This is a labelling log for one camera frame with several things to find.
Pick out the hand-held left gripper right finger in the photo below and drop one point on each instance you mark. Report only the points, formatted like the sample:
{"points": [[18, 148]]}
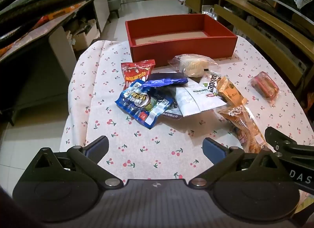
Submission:
{"points": [[214, 150]]}

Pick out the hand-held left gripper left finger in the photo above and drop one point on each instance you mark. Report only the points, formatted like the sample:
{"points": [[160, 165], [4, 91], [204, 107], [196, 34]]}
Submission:
{"points": [[97, 147]]}

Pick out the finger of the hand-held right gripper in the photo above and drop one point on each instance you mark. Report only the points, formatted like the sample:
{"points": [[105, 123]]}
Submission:
{"points": [[282, 144]]}

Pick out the white green-label snack packet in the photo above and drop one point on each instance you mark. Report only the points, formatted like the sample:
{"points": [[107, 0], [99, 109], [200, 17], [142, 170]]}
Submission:
{"points": [[193, 100]]}

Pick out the white printed snack packet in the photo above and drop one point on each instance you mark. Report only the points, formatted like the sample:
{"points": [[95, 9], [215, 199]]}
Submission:
{"points": [[171, 114]]}

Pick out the red-wrapped cake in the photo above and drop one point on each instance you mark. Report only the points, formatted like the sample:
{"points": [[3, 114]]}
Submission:
{"points": [[265, 85]]}

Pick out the blue printed snack packet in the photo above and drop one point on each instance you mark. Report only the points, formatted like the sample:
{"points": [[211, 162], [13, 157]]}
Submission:
{"points": [[137, 100]]}

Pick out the red snack packet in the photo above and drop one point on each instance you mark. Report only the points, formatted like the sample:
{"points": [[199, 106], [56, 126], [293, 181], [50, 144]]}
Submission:
{"points": [[135, 73]]}

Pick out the shiny blue snack packet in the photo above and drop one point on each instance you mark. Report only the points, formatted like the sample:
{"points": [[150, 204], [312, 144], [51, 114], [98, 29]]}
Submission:
{"points": [[166, 80]]}

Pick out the clear-wrapped pastry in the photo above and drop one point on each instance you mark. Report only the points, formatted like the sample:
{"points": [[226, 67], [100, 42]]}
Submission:
{"points": [[193, 64]]}

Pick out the red cardboard box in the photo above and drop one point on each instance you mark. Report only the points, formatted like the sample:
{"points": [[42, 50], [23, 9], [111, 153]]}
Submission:
{"points": [[171, 48]]}

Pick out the long orange snack packet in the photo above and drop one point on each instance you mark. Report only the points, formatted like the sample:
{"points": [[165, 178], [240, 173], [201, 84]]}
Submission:
{"points": [[242, 125]]}

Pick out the cherry print tablecloth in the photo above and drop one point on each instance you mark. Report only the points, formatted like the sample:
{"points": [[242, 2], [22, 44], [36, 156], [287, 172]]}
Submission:
{"points": [[147, 149]]}

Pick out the orange snack bar packet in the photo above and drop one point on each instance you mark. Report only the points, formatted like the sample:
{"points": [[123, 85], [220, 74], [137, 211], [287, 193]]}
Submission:
{"points": [[229, 90]]}

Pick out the dark-top side counter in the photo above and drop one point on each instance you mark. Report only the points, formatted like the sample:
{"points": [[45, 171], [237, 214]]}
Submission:
{"points": [[58, 46]]}

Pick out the open cardboard box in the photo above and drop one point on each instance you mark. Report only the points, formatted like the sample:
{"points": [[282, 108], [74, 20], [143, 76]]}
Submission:
{"points": [[84, 36]]}

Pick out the wooden shelf unit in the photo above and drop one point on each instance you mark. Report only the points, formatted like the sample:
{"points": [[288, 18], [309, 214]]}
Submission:
{"points": [[269, 21]]}

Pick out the white shopping bag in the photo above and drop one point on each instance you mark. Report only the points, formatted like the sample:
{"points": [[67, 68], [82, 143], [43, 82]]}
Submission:
{"points": [[208, 13]]}

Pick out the orange flat box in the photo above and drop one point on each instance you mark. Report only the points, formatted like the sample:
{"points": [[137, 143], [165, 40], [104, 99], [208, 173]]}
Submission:
{"points": [[66, 10]]}

